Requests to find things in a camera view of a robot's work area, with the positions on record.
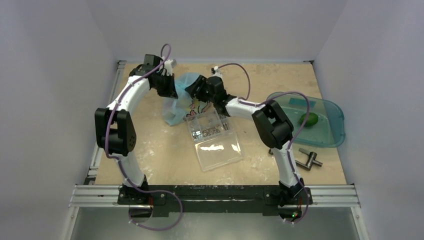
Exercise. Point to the green fake lime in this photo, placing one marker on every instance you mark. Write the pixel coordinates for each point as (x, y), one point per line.
(311, 120)

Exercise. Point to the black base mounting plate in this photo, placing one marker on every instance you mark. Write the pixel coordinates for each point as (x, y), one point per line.
(268, 200)

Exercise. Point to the clear plastic screw box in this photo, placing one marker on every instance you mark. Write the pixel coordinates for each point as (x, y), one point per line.
(215, 140)

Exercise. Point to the teal plastic tray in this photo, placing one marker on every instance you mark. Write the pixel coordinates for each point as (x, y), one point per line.
(329, 132)

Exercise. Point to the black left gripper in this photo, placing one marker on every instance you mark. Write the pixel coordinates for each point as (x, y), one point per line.
(171, 92)

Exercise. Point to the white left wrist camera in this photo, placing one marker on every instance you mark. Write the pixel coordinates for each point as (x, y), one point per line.
(169, 64)

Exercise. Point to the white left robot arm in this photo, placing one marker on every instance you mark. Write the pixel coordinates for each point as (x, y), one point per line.
(116, 134)

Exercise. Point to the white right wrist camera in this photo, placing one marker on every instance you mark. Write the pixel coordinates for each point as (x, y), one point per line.
(216, 72)

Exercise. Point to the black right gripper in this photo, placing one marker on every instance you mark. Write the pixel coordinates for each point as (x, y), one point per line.
(196, 88)

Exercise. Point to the light blue plastic bag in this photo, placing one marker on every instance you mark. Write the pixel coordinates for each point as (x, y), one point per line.
(176, 111)

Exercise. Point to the aluminium frame rail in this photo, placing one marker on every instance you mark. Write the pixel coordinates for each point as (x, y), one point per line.
(103, 196)

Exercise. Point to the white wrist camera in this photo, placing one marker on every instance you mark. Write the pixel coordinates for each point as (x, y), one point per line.
(216, 72)
(169, 64)

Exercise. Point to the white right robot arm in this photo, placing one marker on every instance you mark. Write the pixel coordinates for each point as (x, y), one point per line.
(274, 129)

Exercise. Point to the dark metal crank tool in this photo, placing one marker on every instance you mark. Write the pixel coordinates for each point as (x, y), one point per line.
(306, 160)

